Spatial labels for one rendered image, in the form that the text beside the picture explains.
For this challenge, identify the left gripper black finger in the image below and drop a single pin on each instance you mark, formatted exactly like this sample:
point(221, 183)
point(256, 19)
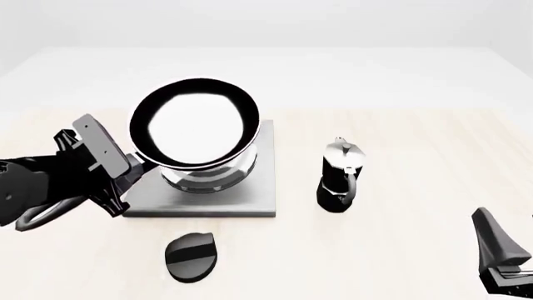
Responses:
point(131, 180)
point(134, 161)

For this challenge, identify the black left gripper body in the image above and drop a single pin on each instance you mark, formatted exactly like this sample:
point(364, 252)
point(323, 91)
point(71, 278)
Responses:
point(71, 144)

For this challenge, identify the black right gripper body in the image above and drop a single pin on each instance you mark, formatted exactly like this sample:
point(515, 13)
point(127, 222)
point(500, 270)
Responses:
point(506, 281)

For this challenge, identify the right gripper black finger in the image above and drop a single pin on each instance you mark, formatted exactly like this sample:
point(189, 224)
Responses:
point(497, 240)

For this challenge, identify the black frying pan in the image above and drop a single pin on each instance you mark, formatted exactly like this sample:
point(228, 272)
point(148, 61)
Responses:
point(195, 125)

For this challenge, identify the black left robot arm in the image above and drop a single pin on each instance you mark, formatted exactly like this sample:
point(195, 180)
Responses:
point(29, 184)

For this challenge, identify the flat grey stove plate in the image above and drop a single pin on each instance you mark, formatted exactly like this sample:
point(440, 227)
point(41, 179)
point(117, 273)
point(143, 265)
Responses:
point(250, 200)

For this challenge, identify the grey plate on black stalk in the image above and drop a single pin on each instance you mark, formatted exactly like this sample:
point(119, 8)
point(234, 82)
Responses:
point(101, 145)

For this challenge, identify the black and silver moka pot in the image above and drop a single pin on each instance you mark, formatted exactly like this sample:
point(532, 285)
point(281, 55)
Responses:
point(338, 178)

